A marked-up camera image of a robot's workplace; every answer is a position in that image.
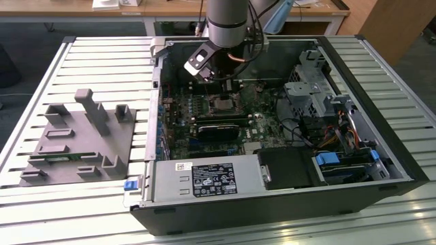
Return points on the silver drive cage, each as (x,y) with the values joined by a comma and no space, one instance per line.
(299,102)

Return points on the grey parts rack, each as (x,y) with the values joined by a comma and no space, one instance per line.
(81,143)

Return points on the blue case latch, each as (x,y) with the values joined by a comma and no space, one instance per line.
(131,185)

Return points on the hard disk in blue carrier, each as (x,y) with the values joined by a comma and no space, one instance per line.
(327,159)

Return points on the wooden desk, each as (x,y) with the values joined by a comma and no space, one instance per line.
(143,11)

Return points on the wooden cabinet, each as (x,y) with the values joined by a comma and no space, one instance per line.
(391,30)

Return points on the black RAM slot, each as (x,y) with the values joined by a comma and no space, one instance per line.
(221,121)
(221,117)

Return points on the green RAM stick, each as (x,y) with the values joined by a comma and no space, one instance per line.
(57,159)

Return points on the black plastic shroud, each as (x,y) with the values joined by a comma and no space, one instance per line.
(289,168)

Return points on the small blue release tab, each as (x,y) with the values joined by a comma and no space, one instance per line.
(373,155)

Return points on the silver power supply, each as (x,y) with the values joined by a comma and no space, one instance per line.
(169,178)

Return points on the white box with print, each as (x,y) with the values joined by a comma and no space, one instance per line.
(131,2)

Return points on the metal locking lever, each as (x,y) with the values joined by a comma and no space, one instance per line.
(207,89)

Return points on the black PC case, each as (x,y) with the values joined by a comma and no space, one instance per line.
(237,219)

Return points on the silver topped CPU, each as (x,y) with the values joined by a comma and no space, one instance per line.
(224,104)

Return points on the black graphics card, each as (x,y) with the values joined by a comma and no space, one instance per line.
(217,132)

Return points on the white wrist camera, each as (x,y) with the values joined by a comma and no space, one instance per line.
(200,60)

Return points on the plain white box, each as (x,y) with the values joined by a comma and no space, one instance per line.
(105,5)

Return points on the silver chipset heatsink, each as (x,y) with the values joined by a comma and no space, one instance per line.
(252,147)

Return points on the green motherboard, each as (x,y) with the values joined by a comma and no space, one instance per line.
(264,127)

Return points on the CPU socket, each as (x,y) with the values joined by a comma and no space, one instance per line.
(211,103)

